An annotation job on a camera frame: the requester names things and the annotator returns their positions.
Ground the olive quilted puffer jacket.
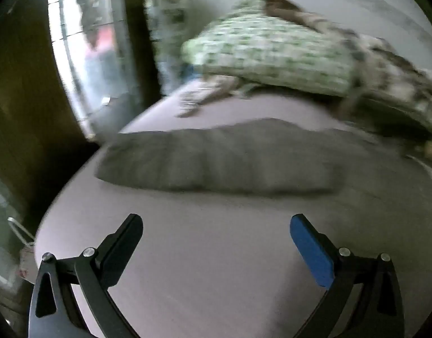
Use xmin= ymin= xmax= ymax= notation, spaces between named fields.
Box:
xmin=94 ymin=118 xmax=400 ymax=196

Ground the pink bed mattress sheet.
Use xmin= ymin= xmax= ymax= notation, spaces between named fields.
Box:
xmin=34 ymin=80 xmax=432 ymax=338

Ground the leaf print fleece blanket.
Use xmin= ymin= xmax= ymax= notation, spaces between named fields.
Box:
xmin=264 ymin=0 xmax=432 ymax=160

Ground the beige striped cloth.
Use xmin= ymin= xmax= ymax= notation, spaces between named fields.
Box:
xmin=175 ymin=75 xmax=257 ymax=117

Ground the green white patterned pillow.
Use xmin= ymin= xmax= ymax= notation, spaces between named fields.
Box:
xmin=182 ymin=0 xmax=354 ymax=96

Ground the window with glass panes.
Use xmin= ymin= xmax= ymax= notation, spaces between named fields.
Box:
xmin=48 ymin=0 xmax=142 ymax=143

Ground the green printed plastic bag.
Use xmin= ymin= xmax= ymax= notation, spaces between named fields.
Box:
xmin=144 ymin=0 xmax=192 ymax=96

